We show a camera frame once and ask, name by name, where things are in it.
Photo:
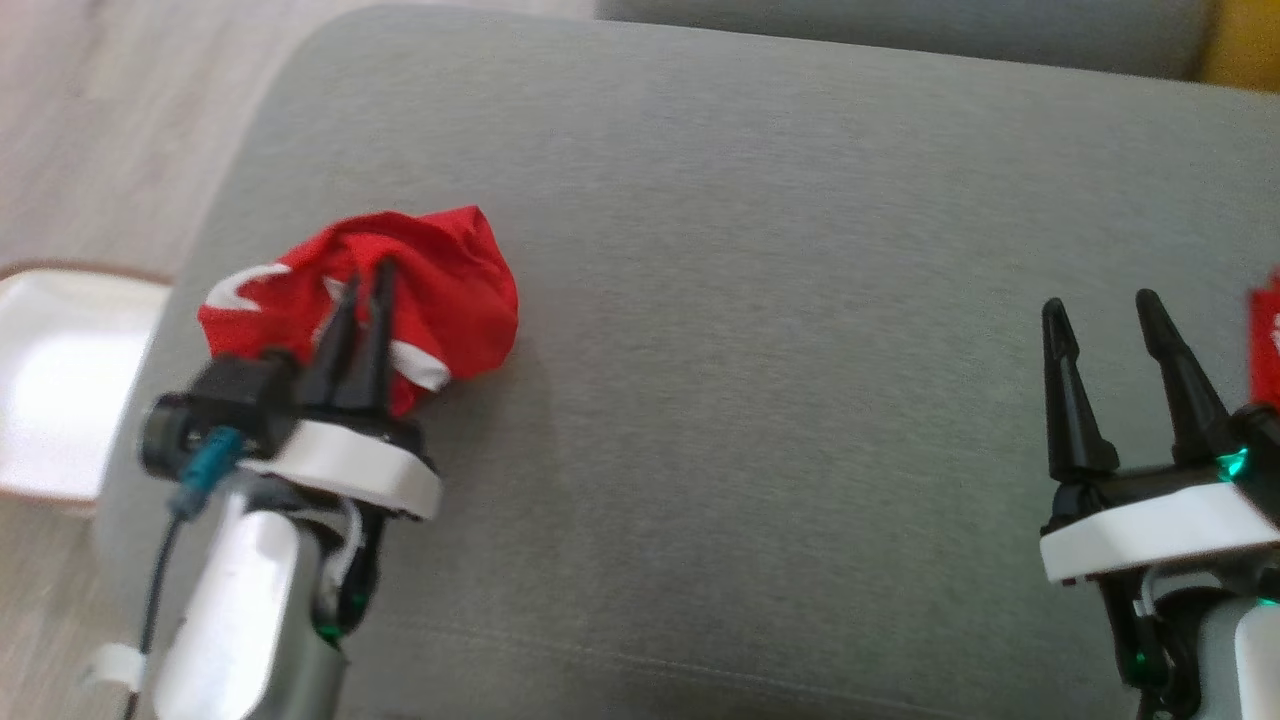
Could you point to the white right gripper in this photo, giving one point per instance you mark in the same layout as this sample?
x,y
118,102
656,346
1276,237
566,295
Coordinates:
x,y
1150,530

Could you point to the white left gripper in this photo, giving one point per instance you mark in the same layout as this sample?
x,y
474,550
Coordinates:
x,y
370,465

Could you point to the red shorts with white trim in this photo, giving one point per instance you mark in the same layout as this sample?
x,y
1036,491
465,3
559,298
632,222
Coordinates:
x,y
450,280

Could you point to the red Bulls 23 jersey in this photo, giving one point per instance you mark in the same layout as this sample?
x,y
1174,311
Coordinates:
x,y
1268,340

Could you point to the white bin with brown rim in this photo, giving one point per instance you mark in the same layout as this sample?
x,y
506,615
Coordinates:
x,y
70,390

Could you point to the yellow sofa section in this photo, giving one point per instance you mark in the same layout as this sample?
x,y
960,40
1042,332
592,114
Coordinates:
x,y
1245,40

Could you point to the grey fabric sofa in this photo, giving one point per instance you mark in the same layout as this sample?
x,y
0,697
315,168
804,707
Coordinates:
x,y
750,350

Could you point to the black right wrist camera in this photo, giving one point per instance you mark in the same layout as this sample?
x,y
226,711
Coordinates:
x,y
1262,440

